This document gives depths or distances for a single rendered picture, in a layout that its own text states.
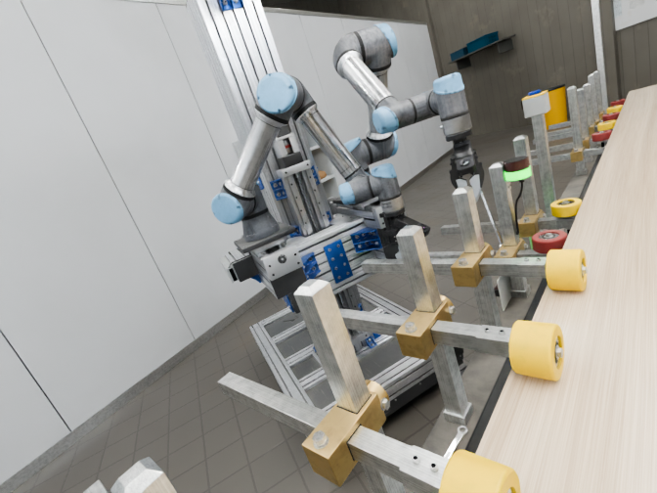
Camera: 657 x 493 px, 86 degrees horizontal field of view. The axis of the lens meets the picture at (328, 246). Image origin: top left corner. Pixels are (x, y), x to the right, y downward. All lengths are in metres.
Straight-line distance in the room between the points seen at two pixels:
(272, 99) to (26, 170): 2.14
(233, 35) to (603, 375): 1.58
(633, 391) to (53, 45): 3.40
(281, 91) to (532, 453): 1.03
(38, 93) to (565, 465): 3.19
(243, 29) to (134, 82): 1.89
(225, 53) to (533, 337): 1.49
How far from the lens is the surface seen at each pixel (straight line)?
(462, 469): 0.44
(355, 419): 0.53
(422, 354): 0.66
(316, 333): 0.47
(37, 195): 3.00
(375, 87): 1.18
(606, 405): 0.61
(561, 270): 0.79
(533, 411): 0.60
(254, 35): 1.72
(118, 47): 3.56
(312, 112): 1.30
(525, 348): 0.59
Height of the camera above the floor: 1.33
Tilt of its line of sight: 17 degrees down
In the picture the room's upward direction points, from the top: 19 degrees counter-clockwise
